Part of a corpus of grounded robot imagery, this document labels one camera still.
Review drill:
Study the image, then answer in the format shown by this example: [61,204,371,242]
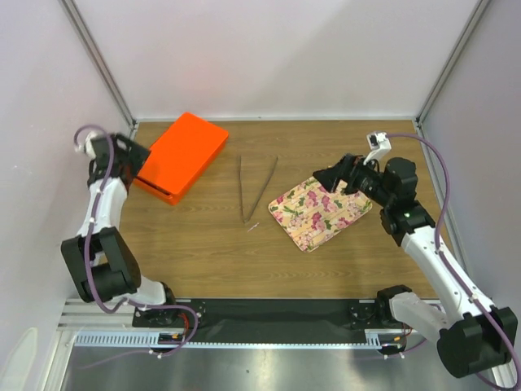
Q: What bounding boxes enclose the floral serving tray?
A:
[268,177,373,253]

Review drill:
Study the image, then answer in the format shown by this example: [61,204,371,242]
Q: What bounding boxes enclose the metal tongs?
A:
[238,155,280,225]

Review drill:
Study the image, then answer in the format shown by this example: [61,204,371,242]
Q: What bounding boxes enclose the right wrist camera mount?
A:
[363,132,392,165]

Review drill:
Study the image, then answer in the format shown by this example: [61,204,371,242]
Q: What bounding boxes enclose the small paper scrap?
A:
[247,222,260,232]

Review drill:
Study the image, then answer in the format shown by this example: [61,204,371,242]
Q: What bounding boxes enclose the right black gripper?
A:
[312,153,392,207]

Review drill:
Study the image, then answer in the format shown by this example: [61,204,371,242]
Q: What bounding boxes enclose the aluminium frame post left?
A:
[59,0,138,130]

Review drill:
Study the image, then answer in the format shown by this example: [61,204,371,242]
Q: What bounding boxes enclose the orange chocolate box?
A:
[134,138,226,205]

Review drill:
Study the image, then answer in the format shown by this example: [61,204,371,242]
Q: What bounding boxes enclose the white cable duct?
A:
[74,329,405,349]

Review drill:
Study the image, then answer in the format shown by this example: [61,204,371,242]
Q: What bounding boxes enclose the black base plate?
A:
[132,298,392,344]

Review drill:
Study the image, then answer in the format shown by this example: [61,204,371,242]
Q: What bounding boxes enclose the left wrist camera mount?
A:
[75,131,99,159]

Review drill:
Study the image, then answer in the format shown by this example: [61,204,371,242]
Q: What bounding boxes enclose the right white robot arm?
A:
[313,154,520,378]

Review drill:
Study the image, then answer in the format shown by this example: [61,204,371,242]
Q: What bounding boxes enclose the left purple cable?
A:
[72,124,200,359]

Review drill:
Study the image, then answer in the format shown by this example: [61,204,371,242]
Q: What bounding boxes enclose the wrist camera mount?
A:
[75,131,99,159]
[363,132,392,165]

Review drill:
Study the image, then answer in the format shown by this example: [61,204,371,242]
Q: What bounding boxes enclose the aluminium frame post right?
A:
[415,0,492,126]

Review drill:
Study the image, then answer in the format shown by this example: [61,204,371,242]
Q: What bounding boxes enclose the orange box lid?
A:
[134,112,229,205]

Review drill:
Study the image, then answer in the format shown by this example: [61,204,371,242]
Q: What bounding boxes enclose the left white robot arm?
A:
[60,126,179,327]

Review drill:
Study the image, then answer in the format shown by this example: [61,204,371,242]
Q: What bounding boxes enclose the aluminium frame post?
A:
[415,0,492,126]
[59,0,138,130]

